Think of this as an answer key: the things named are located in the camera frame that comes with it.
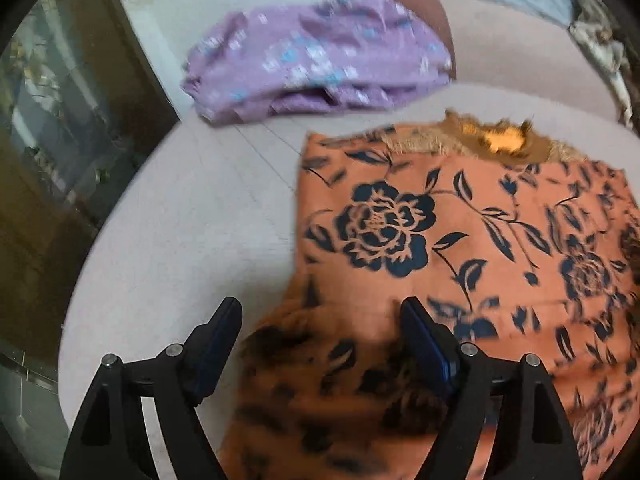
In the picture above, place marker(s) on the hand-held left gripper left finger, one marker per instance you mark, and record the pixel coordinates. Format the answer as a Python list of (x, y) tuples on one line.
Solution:
[(216, 345)]

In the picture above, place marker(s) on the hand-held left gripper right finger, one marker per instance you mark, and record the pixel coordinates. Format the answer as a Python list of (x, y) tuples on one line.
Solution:
[(425, 340)]

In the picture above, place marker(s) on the orange black floral garment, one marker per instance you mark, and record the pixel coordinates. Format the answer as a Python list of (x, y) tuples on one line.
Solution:
[(400, 210)]

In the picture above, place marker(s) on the beige quilted sofa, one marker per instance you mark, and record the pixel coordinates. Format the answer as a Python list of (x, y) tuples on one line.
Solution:
[(200, 210)]

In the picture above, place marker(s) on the wooden cabinet with glass doors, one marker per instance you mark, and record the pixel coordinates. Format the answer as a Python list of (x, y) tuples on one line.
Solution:
[(75, 120)]

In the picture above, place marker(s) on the purple floral garment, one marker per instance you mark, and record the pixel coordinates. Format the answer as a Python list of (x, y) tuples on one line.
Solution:
[(310, 60)]

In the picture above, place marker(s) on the crumpled cream cloth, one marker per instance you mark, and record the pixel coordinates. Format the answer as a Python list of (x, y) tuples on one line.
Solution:
[(600, 40)]

